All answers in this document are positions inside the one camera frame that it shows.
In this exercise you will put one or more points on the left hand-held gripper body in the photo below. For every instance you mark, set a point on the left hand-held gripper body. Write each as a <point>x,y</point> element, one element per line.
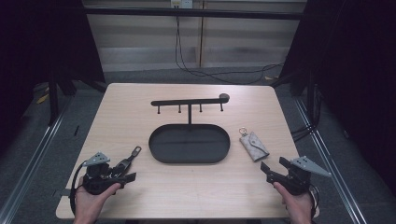
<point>96,182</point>

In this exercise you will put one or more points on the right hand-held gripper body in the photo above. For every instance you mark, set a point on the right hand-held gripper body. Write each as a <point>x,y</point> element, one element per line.
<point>295,180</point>

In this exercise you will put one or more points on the black key fob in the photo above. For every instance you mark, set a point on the black key fob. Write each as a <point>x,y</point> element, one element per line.
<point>125,163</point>

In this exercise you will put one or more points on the grey patterned key pouch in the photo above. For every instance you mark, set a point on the grey patterned key pouch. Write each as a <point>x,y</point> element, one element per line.
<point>254,146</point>

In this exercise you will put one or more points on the black key rack with tray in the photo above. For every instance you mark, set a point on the black key rack with tray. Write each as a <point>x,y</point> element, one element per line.
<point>189,144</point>

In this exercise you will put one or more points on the person's left hand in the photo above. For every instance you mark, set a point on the person's left hand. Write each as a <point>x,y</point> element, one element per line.
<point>90,205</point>

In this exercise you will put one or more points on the person's right hand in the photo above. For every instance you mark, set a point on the person's right hand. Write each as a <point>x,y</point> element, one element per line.
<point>297,208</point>

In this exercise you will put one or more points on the grey tape strip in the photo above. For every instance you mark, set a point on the grey tape strip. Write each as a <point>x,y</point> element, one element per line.
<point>62,192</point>

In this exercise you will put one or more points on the black metal stand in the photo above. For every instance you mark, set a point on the black metal stand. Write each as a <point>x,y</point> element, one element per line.
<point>53,99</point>
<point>309,96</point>

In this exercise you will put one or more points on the yellow tape scrap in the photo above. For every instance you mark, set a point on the yellow tape scrap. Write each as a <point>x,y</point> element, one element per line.
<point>42,99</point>

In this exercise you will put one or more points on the dark curtain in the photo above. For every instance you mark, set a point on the dark curtain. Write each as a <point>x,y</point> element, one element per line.
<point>358,77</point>
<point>37,46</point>

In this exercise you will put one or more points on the black horizontal bar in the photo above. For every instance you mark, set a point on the black horizontal bar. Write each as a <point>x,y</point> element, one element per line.
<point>193,13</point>

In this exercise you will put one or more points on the metal floor rail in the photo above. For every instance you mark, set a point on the metal floor rail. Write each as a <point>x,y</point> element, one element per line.
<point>34,158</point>
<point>330,165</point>

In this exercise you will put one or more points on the white wall socket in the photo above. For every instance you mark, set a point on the white wall socket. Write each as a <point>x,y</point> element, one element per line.
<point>181,3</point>

